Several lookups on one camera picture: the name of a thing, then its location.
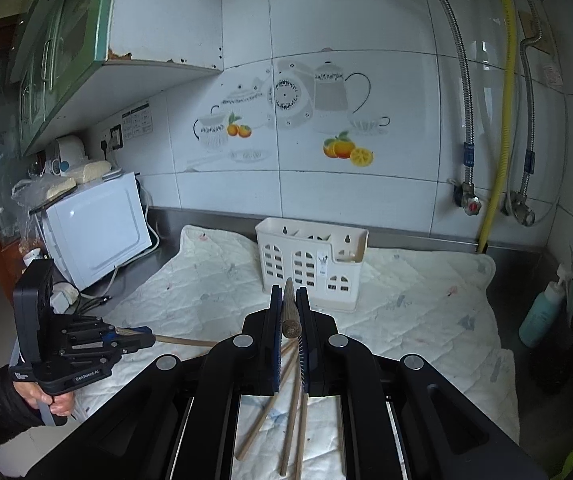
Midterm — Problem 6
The wooden chopstick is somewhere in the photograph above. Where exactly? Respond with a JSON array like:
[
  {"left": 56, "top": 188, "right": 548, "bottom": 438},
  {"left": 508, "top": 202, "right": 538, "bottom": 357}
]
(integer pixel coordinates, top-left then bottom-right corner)
[
  {"left": 281, "top": 278, "right": 302, "bottom": 339},
  {"left": 294, "top": 392, "right": 308, "bottom": 480},
  {"left": 152, "top": 333, "right": 219, "bottom": 348},
  {"left": 236, "top": 339, "right": 296, "bottom": 462},
  {"left": 278, "top": 364, "right": 302, "bottom": 477}
]

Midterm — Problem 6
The person's left hand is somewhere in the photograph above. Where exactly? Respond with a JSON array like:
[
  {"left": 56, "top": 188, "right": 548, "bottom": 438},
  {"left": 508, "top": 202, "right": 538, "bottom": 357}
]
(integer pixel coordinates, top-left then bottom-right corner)
[{"left": 13, "top": 382, "right": 75, "bottom": 417}]

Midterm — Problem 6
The white power adapter plug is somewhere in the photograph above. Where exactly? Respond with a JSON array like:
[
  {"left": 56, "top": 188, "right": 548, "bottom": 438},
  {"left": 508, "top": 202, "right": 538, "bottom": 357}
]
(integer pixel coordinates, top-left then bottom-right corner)
[{"left": 50, "top": 282, "right": 79, "bottom": 313}]

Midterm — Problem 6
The white plastic utensil holder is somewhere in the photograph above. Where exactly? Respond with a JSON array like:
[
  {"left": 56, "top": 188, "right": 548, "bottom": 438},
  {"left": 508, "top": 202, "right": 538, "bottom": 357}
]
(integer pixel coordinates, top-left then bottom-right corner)
[{"left": 255, "top": 218, "right": 369, "bottom": 312}]

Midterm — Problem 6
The white quilted mat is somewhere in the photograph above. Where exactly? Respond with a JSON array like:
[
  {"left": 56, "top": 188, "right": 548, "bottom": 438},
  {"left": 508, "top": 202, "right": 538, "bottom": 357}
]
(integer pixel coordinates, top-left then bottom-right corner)
[{"left": 58, "top": 226, "right": 539, "bottom": 479}]

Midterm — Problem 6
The wooden chopstick on mat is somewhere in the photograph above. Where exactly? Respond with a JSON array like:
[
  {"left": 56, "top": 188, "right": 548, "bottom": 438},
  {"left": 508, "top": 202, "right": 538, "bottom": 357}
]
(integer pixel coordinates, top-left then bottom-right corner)
[
  {"left": 294, "top": 392, "right": 308, "bottom": 480},
  {"left": 278, "top": 364, "right": 302, "bottom": 477},
  {"left": 236, "top": 339, "right": 296, "bottom": 462}
]

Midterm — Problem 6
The white microwave oven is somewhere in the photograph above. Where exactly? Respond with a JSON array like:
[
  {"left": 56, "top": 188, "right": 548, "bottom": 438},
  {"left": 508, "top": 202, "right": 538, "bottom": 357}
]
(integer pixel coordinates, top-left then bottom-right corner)
[{"left": 39, "top": 172, "right": 152, "bottom": 290}]

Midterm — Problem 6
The chrome water valve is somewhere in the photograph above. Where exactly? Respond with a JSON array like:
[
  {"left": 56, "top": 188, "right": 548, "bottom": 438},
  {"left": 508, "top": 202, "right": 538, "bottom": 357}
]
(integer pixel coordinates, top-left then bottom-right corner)
[{"left": 503, "top": 191, "right": 536, "bottom": 228}]

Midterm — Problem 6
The teal soap pump bottle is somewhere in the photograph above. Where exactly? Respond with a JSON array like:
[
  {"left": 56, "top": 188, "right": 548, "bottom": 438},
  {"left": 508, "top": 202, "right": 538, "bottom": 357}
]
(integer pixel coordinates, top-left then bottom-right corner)
[{"left": 518, "top": 263, "right": 569, "bottom": 348}]

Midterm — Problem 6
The wall power socket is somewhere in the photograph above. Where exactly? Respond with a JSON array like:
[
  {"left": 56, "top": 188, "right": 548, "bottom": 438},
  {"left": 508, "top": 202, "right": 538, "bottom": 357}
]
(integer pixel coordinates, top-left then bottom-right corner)
[{"left": 108, "top": 125, "right": 124, "bottom": 151}]

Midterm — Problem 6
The red handled water valve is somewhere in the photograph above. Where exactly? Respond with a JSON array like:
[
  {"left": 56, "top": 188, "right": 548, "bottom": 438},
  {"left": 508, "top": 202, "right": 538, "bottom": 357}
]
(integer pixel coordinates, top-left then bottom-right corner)
[{"left": 449, "top": 180, "right": 483, "bottom": 216}]

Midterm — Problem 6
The left braided steel hose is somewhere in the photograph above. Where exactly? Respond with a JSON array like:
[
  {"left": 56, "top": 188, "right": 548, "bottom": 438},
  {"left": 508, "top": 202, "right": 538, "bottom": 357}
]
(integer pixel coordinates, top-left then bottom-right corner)
[{"left": 403, "top": 0, "right": 478, "bottom": 196}]

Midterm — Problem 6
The braided steel hose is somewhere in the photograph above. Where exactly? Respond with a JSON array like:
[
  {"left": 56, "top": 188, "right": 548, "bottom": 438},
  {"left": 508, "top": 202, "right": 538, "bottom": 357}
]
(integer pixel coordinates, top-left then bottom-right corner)
[
  {"left": 515, "top": 0, "right": 543, "bottom": 201},
  {"left": 403, "top": 0, "right": 478, "bottom": 196}
]

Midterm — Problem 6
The green wall cabinet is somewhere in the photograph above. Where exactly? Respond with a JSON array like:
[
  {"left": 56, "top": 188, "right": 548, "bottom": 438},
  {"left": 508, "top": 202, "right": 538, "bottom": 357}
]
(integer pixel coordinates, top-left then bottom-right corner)
[{"left": 10, "top": 0, "right": 224, "bottom": 155}]

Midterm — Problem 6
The right braided steel hose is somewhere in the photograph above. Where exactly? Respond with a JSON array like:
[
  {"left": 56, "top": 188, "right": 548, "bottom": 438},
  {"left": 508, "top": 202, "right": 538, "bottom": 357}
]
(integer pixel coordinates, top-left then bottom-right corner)
[{"left": 515, "top": 0, "right": 543, "bottom": 201}]

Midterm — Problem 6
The yellow gas hose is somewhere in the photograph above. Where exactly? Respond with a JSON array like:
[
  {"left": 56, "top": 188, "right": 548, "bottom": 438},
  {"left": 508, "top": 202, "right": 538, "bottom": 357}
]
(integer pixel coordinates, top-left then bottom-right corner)
[{"left": 475, "top": 0, "right": 518, "bottom": 255}]

